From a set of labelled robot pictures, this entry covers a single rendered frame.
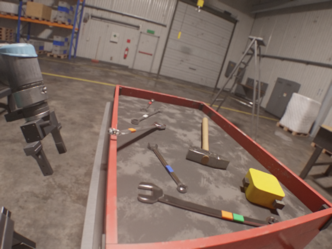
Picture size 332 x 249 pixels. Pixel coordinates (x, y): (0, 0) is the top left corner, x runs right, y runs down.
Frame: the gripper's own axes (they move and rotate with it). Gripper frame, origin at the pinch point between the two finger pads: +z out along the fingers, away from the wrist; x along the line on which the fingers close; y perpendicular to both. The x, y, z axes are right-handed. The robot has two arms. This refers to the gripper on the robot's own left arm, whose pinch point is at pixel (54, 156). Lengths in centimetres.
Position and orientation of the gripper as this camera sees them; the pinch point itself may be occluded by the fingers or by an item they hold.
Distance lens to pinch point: 59.9
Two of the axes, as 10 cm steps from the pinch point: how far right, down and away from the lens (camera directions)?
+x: -2.1, -2.8, 9.4
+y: 9.6, -2.3, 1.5
